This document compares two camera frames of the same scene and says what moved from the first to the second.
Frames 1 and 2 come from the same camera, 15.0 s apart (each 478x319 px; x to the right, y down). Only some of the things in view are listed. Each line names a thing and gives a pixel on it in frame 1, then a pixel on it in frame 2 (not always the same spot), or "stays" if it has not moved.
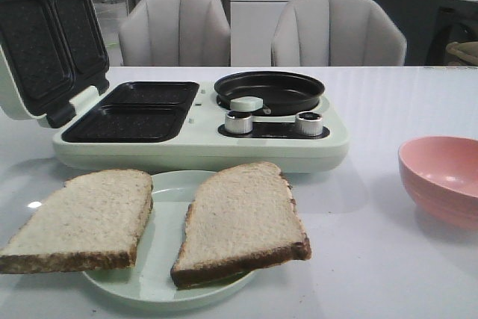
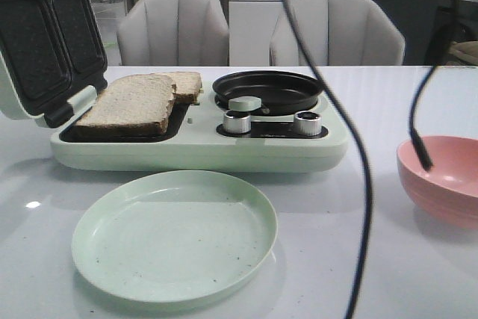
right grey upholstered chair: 329,29 stays
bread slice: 91,223 → 134,104
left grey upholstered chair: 177,28 stays
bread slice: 240,218 → 185,85
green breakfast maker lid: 54,48 stays
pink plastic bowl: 439,176 stays
